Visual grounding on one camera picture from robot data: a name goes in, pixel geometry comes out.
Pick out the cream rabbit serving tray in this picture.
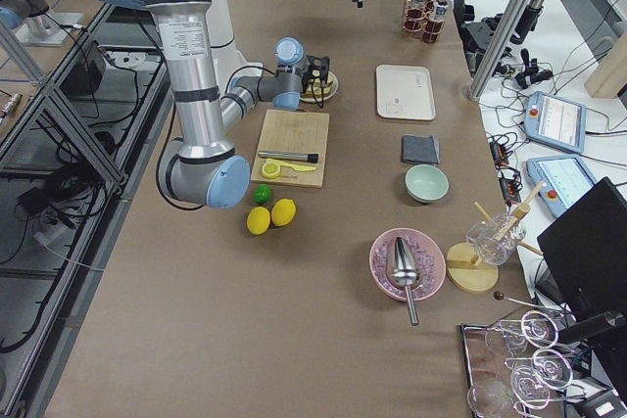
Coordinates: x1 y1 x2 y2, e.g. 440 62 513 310
375 65 436 121

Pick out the yellow lemon lower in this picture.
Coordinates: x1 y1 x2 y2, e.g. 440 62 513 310
246 207 271 236

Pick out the green lime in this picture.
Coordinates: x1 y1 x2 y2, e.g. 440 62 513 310
253 183 273 205

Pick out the pink bowl with ice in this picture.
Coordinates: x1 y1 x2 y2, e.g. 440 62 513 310
369 228 446 302

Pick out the aluminium frame post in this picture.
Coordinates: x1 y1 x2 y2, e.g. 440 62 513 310
468 0 529 103

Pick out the black laptop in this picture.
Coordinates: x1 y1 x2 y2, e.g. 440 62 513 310
537 177 626 319

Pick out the white round plate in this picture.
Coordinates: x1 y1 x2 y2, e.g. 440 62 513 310
299 70 341 105

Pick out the yellow lemon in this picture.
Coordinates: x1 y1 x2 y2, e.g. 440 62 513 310
246 207 271 236
270 198 297 227

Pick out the glass mug on stand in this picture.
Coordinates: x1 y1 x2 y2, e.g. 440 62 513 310
466 214 526 265

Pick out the steel ice scoop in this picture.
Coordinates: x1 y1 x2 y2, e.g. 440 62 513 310
386 236 420 326

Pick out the plain bread slice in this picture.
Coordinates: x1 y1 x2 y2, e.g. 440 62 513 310
303 70 338 99

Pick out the folded grey cloth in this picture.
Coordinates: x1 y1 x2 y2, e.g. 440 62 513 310
401 135 440 164

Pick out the tea bottle right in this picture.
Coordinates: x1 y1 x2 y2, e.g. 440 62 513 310
406 0 426 31

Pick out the steel muddler black tip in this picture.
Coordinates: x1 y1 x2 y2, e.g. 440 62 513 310
257 151 319 163

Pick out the tea bottle front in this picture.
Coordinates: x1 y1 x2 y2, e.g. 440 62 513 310
422 0 449 44

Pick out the wooden cutting board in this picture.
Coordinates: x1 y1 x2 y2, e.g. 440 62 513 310
251 110 330 188

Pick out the pale green bowl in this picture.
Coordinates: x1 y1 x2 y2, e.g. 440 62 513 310
405 164 450 204

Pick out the teach pendant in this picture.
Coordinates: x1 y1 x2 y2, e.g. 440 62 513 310
525 154 597 217
523 92 587 154

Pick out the yellow lemon upper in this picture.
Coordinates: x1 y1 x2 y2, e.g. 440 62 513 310
270 198 297 227

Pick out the copper wire bottle rack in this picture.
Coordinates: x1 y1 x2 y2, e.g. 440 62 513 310
401 0 449 44

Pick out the teach pendant lower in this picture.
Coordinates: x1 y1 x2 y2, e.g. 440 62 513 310
525 154 597 217

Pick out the half lemon slice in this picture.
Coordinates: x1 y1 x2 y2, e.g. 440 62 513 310
261 162 281 179

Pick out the tray of glassware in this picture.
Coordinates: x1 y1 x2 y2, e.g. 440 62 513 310
459 310 586 417

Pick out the teach pendant upper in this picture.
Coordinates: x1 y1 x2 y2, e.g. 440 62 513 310
523 92 587 154

